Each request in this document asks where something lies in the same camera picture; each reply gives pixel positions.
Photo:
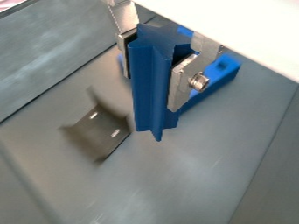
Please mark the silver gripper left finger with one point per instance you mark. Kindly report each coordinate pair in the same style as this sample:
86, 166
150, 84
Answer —
122, 11

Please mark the blue star-shaped peg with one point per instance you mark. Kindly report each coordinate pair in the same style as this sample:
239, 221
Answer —
159, 47

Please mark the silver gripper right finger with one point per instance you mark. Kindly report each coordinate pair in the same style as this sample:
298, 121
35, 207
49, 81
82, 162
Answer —
187, 76

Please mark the dark curved holder stand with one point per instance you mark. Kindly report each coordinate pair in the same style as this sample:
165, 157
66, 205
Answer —
99, 131

